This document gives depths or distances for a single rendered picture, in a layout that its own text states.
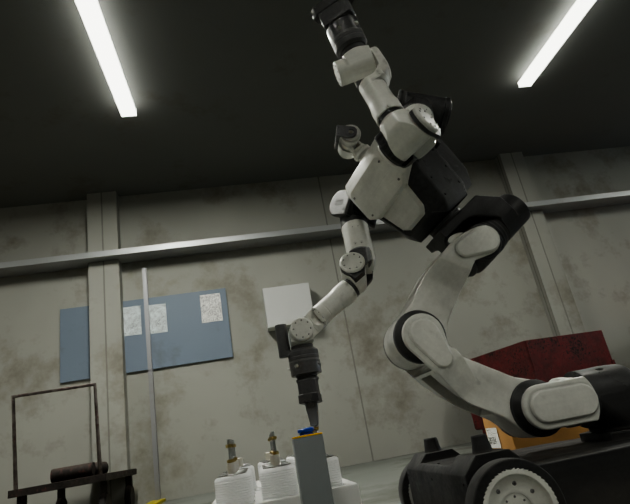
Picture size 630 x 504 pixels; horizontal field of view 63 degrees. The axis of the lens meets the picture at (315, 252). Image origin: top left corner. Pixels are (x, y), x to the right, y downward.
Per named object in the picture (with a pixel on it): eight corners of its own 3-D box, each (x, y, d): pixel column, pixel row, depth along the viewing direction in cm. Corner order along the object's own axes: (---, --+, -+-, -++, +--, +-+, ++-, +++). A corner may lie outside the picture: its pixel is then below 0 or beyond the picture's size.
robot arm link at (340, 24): (344, -22, 129) (362, 18, 127) (357, -4, 137) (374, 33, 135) (303, 7, 133) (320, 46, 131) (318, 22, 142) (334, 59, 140)
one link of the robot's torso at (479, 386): (541, 402, 149) (398, 317, 154) (581, 396, 130) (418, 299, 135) (521, 452, 143) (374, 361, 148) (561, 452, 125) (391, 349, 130)
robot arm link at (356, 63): (325, 38, 129) (342, 76, 127) (364, 23, 129) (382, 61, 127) (326, 62, 140) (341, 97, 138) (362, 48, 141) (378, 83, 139)
